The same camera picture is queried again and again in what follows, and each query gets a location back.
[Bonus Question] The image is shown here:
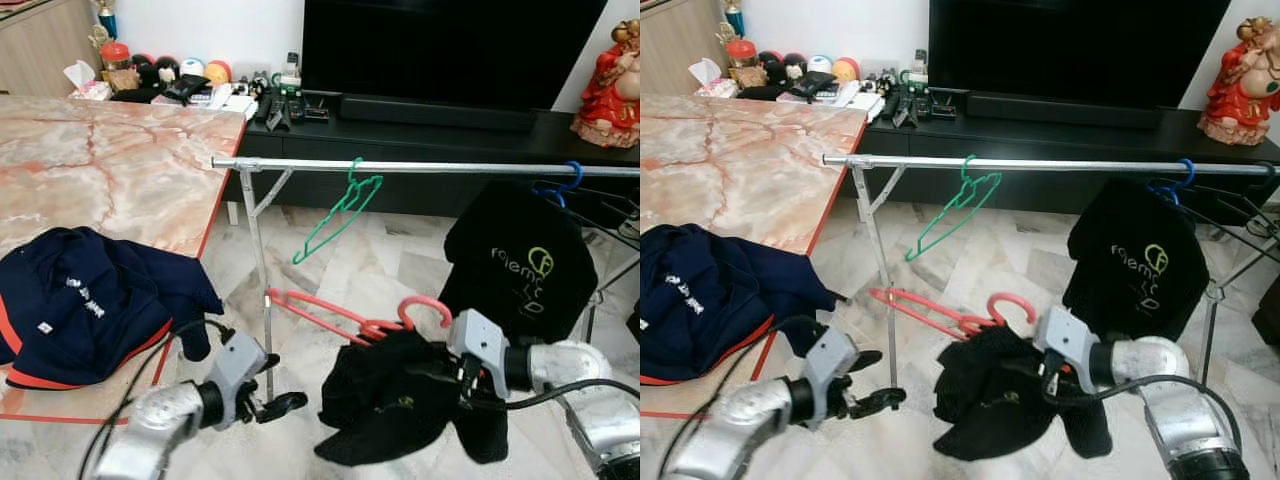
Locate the black T-shirt green logo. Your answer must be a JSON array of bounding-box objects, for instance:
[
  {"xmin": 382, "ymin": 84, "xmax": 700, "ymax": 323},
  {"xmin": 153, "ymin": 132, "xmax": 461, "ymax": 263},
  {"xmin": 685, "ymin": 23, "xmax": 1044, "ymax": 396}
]
[
  {"xmin": 315, "ymin": 328, "xmax": 511, "ymax": 467},
  {"xmin": 1062, "ymin": 180, "xmax": 1211, "ymax": 341},
  {"xmin": 932, "ymin": 325, "xmax": 1113, "ymax": 463},
  {"xmin": 440, "ymin": 183, "xmax": 599, "ymax": 346}
]

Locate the red plastic hanger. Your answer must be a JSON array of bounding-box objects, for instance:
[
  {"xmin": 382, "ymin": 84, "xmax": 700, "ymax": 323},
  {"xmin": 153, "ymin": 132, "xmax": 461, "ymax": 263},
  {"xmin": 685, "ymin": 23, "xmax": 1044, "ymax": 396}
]
[
  {"xmin": 266, "ymin": 288, "xmax": 453, "ymax": 348},
  {"xmin": 868, "ymin": 287, "xmax": 1039, "ymax": 341}
]

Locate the green plastic hanger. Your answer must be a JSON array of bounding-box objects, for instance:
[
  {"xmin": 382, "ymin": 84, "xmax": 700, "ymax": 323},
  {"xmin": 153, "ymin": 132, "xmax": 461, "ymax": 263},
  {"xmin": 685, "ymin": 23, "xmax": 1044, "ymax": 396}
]
[
  {"xmin": 905, "ymin": 155, "xmax": 1004, "ymax": 263},
  {"xmin": 292, "ymin": 157, "xmax": 386, "ymax": 266}
]

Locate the black plastic hanger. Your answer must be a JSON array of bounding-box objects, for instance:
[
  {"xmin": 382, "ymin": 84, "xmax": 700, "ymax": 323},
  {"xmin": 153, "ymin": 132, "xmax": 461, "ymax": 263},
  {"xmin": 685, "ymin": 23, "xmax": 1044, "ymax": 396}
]
[
  {"xmin": 1165, "ymin": 165, "xmax": 1280, "ymax": 241},
  {"xmin": 555, "ymin": 180, "xmax": 641, "ymax": 251}
]

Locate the blue plastic hanger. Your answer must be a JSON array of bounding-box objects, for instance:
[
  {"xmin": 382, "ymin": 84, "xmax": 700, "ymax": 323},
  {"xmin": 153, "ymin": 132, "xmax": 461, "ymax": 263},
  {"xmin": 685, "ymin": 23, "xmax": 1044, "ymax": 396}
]
[
  {"xmin": 530, "ymin": 160, "xmax": 586, "ymax": 209},
  {"xmin": 1145, "ymin": 158, "xmax": 1196, "ymax": 206}
]

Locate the navy blue shirt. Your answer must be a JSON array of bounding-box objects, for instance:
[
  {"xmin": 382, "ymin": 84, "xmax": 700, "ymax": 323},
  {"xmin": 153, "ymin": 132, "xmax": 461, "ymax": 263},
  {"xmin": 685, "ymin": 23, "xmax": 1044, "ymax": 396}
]
[
  {"xmin": 640, "ymin": 225, "xmax": 839, "ymax": 386},
  {"xmin": 0, "ymin": 226, "xmax": 226, "ymax": 391}
]

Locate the black TV console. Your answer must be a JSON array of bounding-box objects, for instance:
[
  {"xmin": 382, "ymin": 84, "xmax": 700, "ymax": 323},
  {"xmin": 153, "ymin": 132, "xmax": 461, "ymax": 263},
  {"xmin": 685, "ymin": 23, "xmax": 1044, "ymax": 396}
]
[
  {"xmin": 235, "ymin": 95, "xmax": 641, "ymax": 219},
  {"xmin": 860, "ymin": 95, "xmax": 1280, "ymax": 216}
]

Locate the silver metal clothes rack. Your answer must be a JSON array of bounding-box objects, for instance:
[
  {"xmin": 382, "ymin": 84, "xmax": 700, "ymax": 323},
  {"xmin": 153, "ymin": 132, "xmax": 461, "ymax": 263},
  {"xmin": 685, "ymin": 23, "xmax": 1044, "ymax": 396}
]
[
  {"xmin": 822, "ymin": 152, "xmax": 1280, "ymax": 391},
  {"xmin": 210, "ymin": 155, "xmax": 641, "ymax": 401}
]

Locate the dark sofa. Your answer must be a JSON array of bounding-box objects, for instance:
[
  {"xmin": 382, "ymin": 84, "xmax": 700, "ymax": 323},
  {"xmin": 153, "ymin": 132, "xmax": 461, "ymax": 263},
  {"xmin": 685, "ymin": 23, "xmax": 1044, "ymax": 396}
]
[{"xmin": 1252, "ymin": 300, "xmax": 1280, "ymax": 349}]

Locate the pink marble dining table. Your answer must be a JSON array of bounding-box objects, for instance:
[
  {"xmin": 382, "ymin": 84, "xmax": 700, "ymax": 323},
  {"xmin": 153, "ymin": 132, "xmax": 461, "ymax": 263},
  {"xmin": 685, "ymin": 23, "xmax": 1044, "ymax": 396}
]
[
  {"xmin": 640, "ymin": 95, "xmax": 869, "ymax": 416},
  {"xmin": 0, "ymin": 95, "xmax": 249, "ymax": 426}
]

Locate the black soundbar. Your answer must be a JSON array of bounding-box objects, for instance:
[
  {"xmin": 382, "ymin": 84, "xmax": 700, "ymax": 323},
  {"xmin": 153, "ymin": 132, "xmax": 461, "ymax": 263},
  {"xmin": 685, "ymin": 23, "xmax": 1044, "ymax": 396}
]
[
  {"xmin": 340, "ymin": 93, "xmax": 536, "ymax": 133},
  {"xmin": 965, "ymin": 90, "xmax": 1166, "ymax": 131}
]

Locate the black pouch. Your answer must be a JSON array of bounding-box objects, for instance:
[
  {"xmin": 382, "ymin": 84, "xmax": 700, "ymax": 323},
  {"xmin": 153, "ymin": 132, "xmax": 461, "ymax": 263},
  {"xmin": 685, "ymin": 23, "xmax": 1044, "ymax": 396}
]
[
  {"xmin": 165, "ymin": 73, "xmax": 211, "ymax": 104},
  {"xmin": 790, "ymin": 70, "xmax": 839, "ymax": 101}
]

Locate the black plush toy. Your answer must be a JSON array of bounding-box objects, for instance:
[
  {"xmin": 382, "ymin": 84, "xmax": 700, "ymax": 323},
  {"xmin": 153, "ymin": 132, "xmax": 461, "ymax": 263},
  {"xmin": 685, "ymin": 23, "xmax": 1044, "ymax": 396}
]
[
  {"xmin": 760, "ymin": 50, "xmax": 809, "ymax": 86},
  {"xmin": 133, "ymin": 55, "xmax": 181, "ymax": 89}
]

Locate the tissue box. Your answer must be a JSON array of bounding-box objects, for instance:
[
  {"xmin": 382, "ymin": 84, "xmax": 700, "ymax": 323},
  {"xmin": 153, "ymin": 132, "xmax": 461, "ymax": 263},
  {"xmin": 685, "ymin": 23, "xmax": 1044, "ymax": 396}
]
[
  {"xmin": 688, "ymin": 58, "xmax": 736, "ymax": 98},
  {"xmin": 62, "ymin": 60, "xmax": 113, "ymax": 101}
]

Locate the red laughing Buddha statue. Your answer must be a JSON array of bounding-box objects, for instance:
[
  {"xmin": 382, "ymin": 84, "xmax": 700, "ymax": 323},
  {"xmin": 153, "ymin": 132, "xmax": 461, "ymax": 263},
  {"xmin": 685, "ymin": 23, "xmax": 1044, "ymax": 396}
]
[
  {"xmin": 1197, "ymin": 15, "xmax": 1280, "ymax": 147},
  {"xmin": 570, "ymin": 18, "xmax": 641, "ymax": 149}
]

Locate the black flat television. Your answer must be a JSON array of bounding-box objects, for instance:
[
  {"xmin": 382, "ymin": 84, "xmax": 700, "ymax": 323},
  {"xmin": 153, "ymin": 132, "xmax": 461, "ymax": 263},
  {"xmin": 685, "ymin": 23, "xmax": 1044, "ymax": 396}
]
[
  {"xmin": 928, "ymin": 0, "xmax": 1231, "ymax": 109},
  {"xmin": 302, "ymin": 0, "xmax": 609, "ymax": 113}
]

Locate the wooden cabinet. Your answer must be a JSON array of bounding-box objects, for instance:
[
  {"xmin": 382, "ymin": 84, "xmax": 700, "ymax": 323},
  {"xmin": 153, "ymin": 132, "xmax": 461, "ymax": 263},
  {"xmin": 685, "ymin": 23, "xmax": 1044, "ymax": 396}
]
[
  {"xmin": 0, "ymin": 0, "xmax": 106, "ymax": 98},
  {"xmin": 640, "ymin": 0, "xmax": 736, "ymax": 98}
]

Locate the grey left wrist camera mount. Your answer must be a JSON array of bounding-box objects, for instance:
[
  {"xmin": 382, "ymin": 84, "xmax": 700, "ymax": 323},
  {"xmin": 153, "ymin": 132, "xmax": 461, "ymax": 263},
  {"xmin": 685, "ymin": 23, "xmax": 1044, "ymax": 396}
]
[
  {"xmin": 205, "ymin": 330, "xmax": 269, "ymax": 429},
  {"xmin": 803, "ymin": 327, "xmax": 863, "ymax": 421}
]

